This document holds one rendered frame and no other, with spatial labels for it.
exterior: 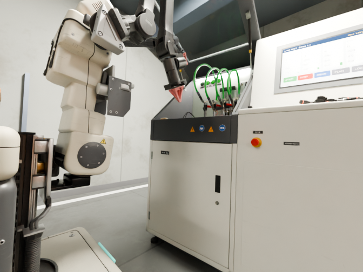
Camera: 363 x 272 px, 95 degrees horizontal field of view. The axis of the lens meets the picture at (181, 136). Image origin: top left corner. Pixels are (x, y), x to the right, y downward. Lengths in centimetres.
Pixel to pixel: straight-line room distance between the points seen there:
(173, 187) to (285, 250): 69
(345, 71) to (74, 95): 129
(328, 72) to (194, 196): 103
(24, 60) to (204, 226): 254
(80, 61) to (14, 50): 199
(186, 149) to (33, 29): 236
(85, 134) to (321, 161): 96
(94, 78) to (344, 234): 116
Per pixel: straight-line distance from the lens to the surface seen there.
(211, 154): 102
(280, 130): 92
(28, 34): 284
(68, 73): 77
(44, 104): 264
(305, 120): 92
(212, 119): 103
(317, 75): 124
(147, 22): 78
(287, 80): 125
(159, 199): 134
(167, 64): 83
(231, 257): 115
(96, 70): 81
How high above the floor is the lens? 80
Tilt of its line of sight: 2 degrees up
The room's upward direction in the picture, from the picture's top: 2 degrees clockwise
